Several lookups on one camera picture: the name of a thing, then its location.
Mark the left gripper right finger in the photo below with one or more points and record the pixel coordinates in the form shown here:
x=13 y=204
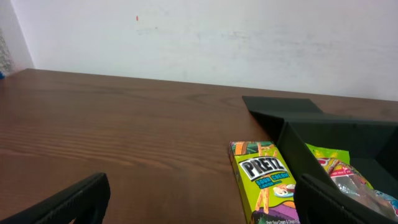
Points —
x=318 y=203

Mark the green Haribo gummy bag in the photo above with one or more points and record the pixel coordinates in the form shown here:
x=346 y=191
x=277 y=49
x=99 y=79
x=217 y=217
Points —
x=350 y=182

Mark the black open gift box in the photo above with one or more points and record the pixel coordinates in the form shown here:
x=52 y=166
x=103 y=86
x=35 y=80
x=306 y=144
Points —
x=292 y=123

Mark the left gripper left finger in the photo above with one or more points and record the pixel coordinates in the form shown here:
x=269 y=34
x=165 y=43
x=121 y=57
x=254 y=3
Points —
x=83 y=202

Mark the Pretz snack box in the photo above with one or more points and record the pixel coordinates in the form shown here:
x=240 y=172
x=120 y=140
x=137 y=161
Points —
x=265 y=182

